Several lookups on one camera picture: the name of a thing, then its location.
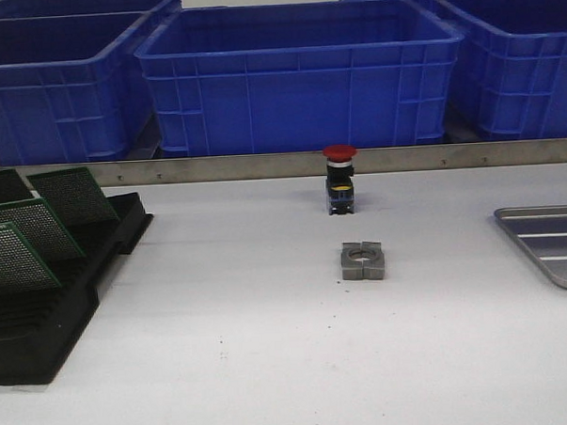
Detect green perforated board front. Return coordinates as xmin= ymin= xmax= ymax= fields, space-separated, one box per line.
xmin=0 ymin=223 xmax=61 ymax=295

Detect green perforated board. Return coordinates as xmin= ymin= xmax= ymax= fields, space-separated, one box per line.
xmin=0 ymin=197 xmax=85 ymax=262
xmin=0 ymin=223 xmax=61 ymax=295
xmin=27 ymin=166 xmax=119 ymax=227

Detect green perforated board rear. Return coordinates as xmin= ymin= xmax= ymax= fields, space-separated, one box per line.
xmin=27 ymin=166 xmax=119 ymax=227

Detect green perforated board middle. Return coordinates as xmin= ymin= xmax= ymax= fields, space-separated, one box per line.
xmin=0 ymin=197 xmax=85 ymax=262

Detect silver metal tray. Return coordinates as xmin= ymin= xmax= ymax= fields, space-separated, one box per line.
xmin=494 ymin=205 xmax=567 ymax=290

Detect black slotted board rack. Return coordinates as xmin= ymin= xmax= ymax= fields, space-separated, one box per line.
xmin=0 ymin=167 xmax=153 ymax=386

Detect green board far left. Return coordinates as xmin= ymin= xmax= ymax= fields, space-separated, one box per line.
xmin=0 ymin=168 xmax=33 ymax=203

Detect red emergency stop button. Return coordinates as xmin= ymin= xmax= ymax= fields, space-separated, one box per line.
xmin=323 ymin=144 xmax=357 ymax=215

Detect grey metal clamp block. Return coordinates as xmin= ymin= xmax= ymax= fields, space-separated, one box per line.
xmin=340 ymin=242 xmax=386 ymax=281

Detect blue plastic crate centre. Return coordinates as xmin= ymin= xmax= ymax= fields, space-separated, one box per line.
xmin=136 ymin=0 xmax=463 ymax=157

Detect blue plastic crate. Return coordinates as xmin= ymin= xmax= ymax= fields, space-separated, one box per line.
xmin=436 ymin=0 xmax=567 ymax=140
xmin=136 ymin=0 xmax=463 ymax=157
xmin=0 ymin=12 xmax=154 ymax=166

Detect blue plastic crate left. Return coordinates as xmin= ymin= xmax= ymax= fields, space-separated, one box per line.
xmin=0 ymin=12 xmax=154 ymax=166

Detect blue plastic crate right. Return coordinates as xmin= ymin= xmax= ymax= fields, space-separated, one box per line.
xmin=436 ymin=0 xmax=567 ymax=140

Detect blue crate back left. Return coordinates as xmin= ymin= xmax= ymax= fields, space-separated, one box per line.
xmin=0 ymin=0 xmax=181 ymax=20

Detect steel table edge rail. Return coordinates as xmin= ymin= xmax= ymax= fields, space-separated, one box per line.
xmin=12 ymin=138 xmax=567 ymax=191

